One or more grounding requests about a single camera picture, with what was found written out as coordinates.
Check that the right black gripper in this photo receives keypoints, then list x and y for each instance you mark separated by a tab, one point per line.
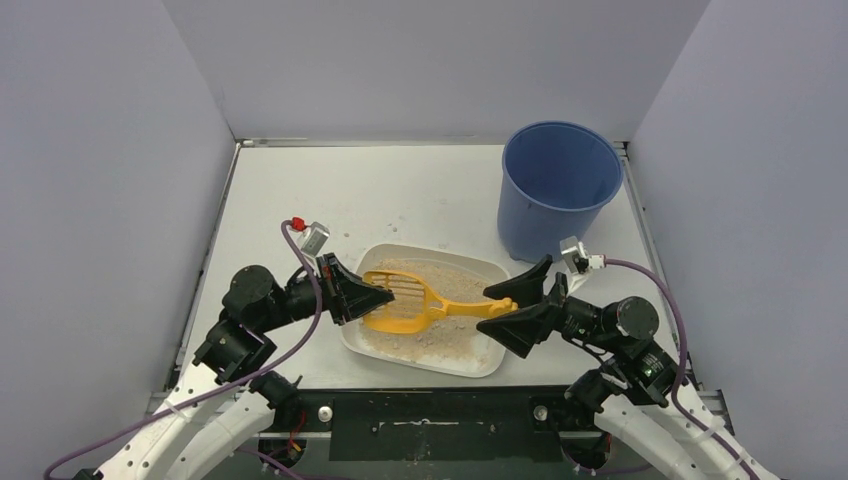
555	302

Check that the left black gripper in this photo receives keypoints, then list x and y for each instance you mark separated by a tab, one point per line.
332	288

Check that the white litter box tray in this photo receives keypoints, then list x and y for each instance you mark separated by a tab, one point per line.
489	354

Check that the yellow litter scoop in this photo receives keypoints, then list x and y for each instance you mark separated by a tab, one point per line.
417	306

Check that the blue plastic bucket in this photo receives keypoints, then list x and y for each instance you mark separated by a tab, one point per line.
556	178

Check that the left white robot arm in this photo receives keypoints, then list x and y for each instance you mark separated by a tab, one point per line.
231	391

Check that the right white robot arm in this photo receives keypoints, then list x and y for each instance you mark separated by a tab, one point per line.
639	394

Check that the beige cat litter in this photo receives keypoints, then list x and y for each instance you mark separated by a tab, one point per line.
451	339

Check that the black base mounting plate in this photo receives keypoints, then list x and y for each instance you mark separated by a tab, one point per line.
443	424

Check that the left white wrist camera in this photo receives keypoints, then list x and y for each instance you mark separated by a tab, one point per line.
313	238

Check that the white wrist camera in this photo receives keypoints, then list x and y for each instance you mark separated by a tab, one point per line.
313	238
580	264

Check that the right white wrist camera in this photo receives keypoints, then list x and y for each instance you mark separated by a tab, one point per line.
580	264

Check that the aluminium table frame rail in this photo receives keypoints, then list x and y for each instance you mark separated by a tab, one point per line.
714	398

